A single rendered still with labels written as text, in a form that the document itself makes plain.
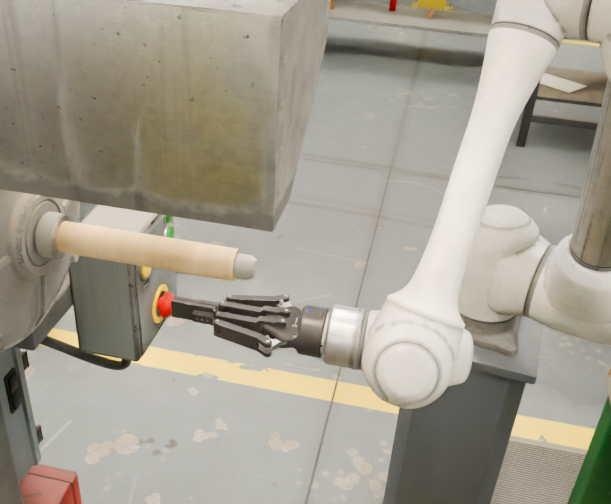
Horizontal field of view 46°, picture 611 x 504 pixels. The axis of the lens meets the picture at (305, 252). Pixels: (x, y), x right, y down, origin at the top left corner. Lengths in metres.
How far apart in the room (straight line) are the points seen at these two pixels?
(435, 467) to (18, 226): 1.24
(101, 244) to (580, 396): 2.12
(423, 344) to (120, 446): 1.55
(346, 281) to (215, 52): 2.52
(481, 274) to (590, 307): 0.21
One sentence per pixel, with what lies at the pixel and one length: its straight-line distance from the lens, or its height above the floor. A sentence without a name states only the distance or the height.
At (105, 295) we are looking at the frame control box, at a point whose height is 1.04.
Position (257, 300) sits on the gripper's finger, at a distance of 1.10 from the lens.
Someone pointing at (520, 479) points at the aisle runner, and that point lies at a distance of 2.28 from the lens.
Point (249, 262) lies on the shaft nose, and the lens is 0.68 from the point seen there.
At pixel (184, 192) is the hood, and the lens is 0.48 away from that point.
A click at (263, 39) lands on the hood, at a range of 0.43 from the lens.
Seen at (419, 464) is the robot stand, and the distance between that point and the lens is 1.75.
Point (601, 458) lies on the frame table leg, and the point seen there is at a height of 0.80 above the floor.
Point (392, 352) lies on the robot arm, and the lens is 0.82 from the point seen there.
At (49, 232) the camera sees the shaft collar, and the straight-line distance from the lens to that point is 0.74.
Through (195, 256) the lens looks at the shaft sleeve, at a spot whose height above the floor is 1.26.
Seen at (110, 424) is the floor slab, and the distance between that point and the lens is 2.32.
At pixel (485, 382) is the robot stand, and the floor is 0.64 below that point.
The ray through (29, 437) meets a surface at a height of 0.73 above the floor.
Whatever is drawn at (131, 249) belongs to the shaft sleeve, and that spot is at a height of 1.26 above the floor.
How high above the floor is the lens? 1.63
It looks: 32 degrees down
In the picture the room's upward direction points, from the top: 4 degrees clockwise
